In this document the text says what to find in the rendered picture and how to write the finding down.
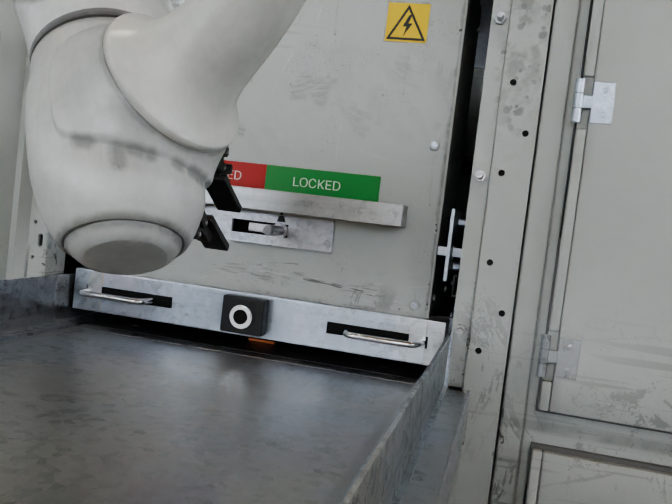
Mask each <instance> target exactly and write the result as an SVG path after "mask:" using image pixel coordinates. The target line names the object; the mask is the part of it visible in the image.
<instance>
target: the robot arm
mask: <svg viewBox="0 0 672 504"><path fill-rule="evenodd" d="M305 2H306V0H186V1H185V2H183V3H182V4H181V5H180V6H178V7H177V8H176V9H174V10H173V7H172V3H171V0H13V7H14V9H15V12H16V14H17V17H18V19H19V22H20V25H21V28H22V31H23V34H24V38H25V41H26V45H27V50H28V55H29V61H30V78H29V82H28V86H27V90H26V105H25V135H26V149H27V159H28V167H29V175H30V181H31V186H32V190H33V194H34V198H35V201H36V204H37V207H38V210H39V212H40V215H41V217H42V220H43V222H44V225H45V226H46V228H47V230H48V232H49V234H50V236H51V237H52V238H53V240H54V241H55V242H56V244H57V245H58V247H59V248H60V249H61V250H62V251H63V252H65V253H66V254H68V255H71V256H72V257H73V258H74V259H76V260H77V261H78V262H79V263H80V264H82V265H83V266H85V267H87V268H89V269H92V270H95V271H98V272H100V273H101V272H102V273H107V274H115V275H135V274H142V273H147V272H152V271H155V270H158V269H160V268H163V267H165V266H166V265H168V264H169V263H170V262H171V261H172V260H174V259H175V258H177V257H178V256H180V255H181V254H183V253H184V252H185V251H186V249H187V248H188V246H189V245H190V243H191V242H192V240H193V239H196V240H198V241H201V243H202V244H203V246H204V248H209V249H216V250H223V251H228V249H229V243H228V242H227V240H226V238H225V236H224V235H223V233H222V231H221V229H220V227H219V226H218V224H217V222H216V220H215V218H214V217H213V215H208V214H206V213H205V204H206V203H205V189H207V191H208V193H209V195H210V197H211V199H212V200H213V202H214V204H215V206H216V208H217V210H222V211H230V212H238V213H240V211H241V209H242V206H241V204H240V202H239V200H238V198H237V196H236V194H235V192H234V190H233V188H232V186H231V184H230V180H229V178H228V176H227V174H231V173H232V170H233V166H232V164H225V163H224V157H228V155H229V147H228V146H229V144H230V143H231V142H232V141H233V140H234V139H235V137H236V135H237V133H238V128H239V116H238V110H237V100H238V98H239V96H240V94H241V92H242V90H243V89H244V88H245V86H246V85H247V84H248V82H249V81H250V80H251V78H252V77H253V76H254V75H255V73H256V72H257V71H258V70H259V68H260V67H261V66H262V65H263V63H264V62H265V61H266V59H267V58H268V57H269V55H270V54H271V53H272V51H273V50H274V49H275V48H276V46H277V45H278V43H279V42H280V41H281V39H282V38H283V36H284V35H285V33H286V32H287V31H288V29H289V28H290V26H291V25H292V23H293V22H294V20H295V18H296V17H297V15H298V14H299V12H300V10H301V9H302V7H303V5H304V4H305Z"/></svg>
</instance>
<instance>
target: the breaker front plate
mask: <svg viewBox="0 0 672 504"><path fill-rule="evenodd" d="M389 2H396V3H416V4H431V7H430V15H429V23H428V31H427V39H426V43H415V42H399V41H384V40H385V32H386V24H387V15H388V7H389ZM465 6H466V0H306V2H305V4H304V5H303V7H302V9H301V10H300V12H299V14H298V15H297V17H296V18H295V20H294V22H293V23H292V25H291V26H290V28H289V29H288V31H287V32H286V33H285V35H284V36H283V38H282V39H281V41H280V42H279V43H278V45H277V46H276V48H275V49H274V50H273V51H272V53H271V54H270V55H269V57H268V58H267V59H266V61H265V62H264V63H263V65H262V66H261V67H260V68H259V70H258V71H257V72H256V73H255V75H254V76H253V77H252V78H251V80H250V81H249V82H248V84H247V85H246V86H245V88H244V89H243V90H242V92H241V94H240V96H239V98H238V100H237V110H238V116H239V128H238V133H237V135H236V137H235V139H234V140H233V141H232V142H231V143H230V144H229V146H228V147H229V155H228V157H224V160H228V161H237V162H247V163H256V164H266V165H275V166H285V167H294V168H304V169H313V170H323V171H332V172H342V173H351V174H361V175H370V176H380V177H381V182H380V191H379V199H378V202H382V203H390V204H399V205H405V206H408V209H407V217H406V225H405V227H396V226H388V225H380V224H372V223H363V222H355V221H347V220H338V219H330V218H322V217H314V216H305V215H297V214H289V213H283V215H281V214H280V213H281V212H272V211H264V210H256V209H247V208H242V209H241V211H240V213H238V212H230V211H222V210H217V208H216V206H215V205H214V204H205V213H206V214H208V215H213V217H214V218H215V220H216V222H217V224H218V226H219V227H220V229H221V231H222V233H223V235H224V236H225V238H226V240H227V242H228V243H229V249H228V251H223V250H216V249H209V248H204V246H203V244H202V243H201V241H198V240H196V239H193V240H192V242H191V243H190V245H189V246H188V248H187V249H186V251H185V252H184V253H183V254H181V255H180V256H178V257H177V258H175V259H174V260H172V261H171V262H170V263H169V264H168V265H166V266H165V267H163V268H160V269H158V270H155V271H152V272H147V273H142V274H135V275H138V276H145V277H152V278H158V279H165V280H172V281H179V282H185V283H192V284H199V285H206V286H212V287H219V288H226V289H233V290H239V291H246V292H253V293H259V294H266V295H273V296H280V297H286V298H293V299H300V300H307V301H313V302H320V303H327V304H333V305H340V306H347V307H354V308H360V309H367V310H374V311H381V312H387V313H394V314H401V315H407V316H414V317H421V318H426V316H427V308H428V300H429V293H430V285H431V277H432V269H433V261H434V253H435V245H436V237H437V229H438V221H439V213H440V205H441V197H442V189H443V181H444V173H445V165H446V157H447V149H448V141H449V133H450V125H451V117H452V110H453V102H454V94H455V86H456V78H457V70H458V62H459V54H460V46H461V38H462V30H463V22H464V14H465ZM279 216H284V219H285V222H278V221H277V219H278V217H279ZM234 218H236V219H244V220H252V221H260V222H268V223H284V224H285V225H289V226H288V235H287V238H281V239H278V238H276V237H275V236H266V235H260V234H253V233H245V232H237V231H232V230H233V221H234Z"/></svg>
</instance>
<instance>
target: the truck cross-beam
mask: <svg viewBox="0 0 672 504"><path fill-rule="evenodd" d="M90 271H94V272H98V271H95V270H92V269H89V268H87V267H77V268H76V274H75V285H74V295H73V305H72V307H73V308H76V309H82V310H88V309H86V302H87V297H85V296H81V295H80V293H79V291H80V290H82V289H85V288H88V282H89V272H90ZM103 274H104V275H103V285H102V291H101V293H103V294H109V295H116V296H122V297H129V298H136V299H144V298H153V297H155V298H156V300H157V301H156V302H155V303H150V304H130V303H123V302H116V301H110V300H104V299H101V305H100V311H95V312H101V313H107V314H113V315H119V316H125V317H131V318H137V319H144V320H150V321H156V322H162V323H168V324H174V325H180V326H186V327H192V328H199V329H205V330H211V331H217V332H223V333H229V334H235V335H241V336H247V337H254V338H260V339H266V340H272V341H278V342H284V343H290V344H296V345H303V346H309V347H315V348H321V349H327V350H333V351H339V352H345V353H351V354H358V355H364V356H370V357H376V358H382V359H388V360H394V361H400V362H406V363H413V362H407V361H406V355H407V347H400V346H394V345H387V344H381V343H375V342H368V341H362V340H356V339H350V338H346V337H345V336H343V330H344V329H345V328H347V327H348V328H350V332H352V333H359V334H365V335H371V336H377V337H384V338H390V339H397V340H403V341H408V339H409V331H410V323H411V319H415V320H422V321H428V325H427V333H426V343H425V349H424V357H423V364H419V363H413V364H419V365H425V366H428V365H429V364H430V362H431V360H432V359H433V357H434V356H435V354H436V352H437V351H438V349H439V348H440V346H441V345H442V343H443V341H444V340H445V338H446V337H447V335H448V329H449V322H450V319H449V318H444V317H438V316H431V317H430V318H429V319H428V318H421V317H414V316H407V315H401V314H394V313H387V312H381V311H374V310H367V309H360V308H354V307H347V306H340V305H333V304H327V303H320V302H313V301H307V300H300V299H293V298H286V297H280V296H273V295H266V294H259V293H253V292H246V291H239V290H233V289H226V288H219V287H212V286H206V285H199V284H192V283H185V282H179V281H172V280H165V279H158V278H152V277H145V276H138V275H115V274H107V273H103ZM226 294H237V295H244V296H250V297H257V298H263V299H268V300H269V307H268V316H267V325H266V334H265V335H263V336H261V337H256V336H250V335H244V334H238V333H232V332H226V331H221V330H220V324H221V315H222V306H223V297H224V295H226ZM88 311H94V310H88Z"/></svg>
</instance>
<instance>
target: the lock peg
mask: <svg viewBox="0 0 672 504"><path fill-rule="evenodd" d="M277 221H278V222H285V219H284V216H279V217H278V219H277ZM263 233H264V234H265V235H266V236H275V237H276V238H278V239H281V238H284V237H285V236H286V235H287V233H288V229H287V226H286V225H285V224H284V223H276V224H275V225H266V226H265V227H264V228H263Z"/></svg>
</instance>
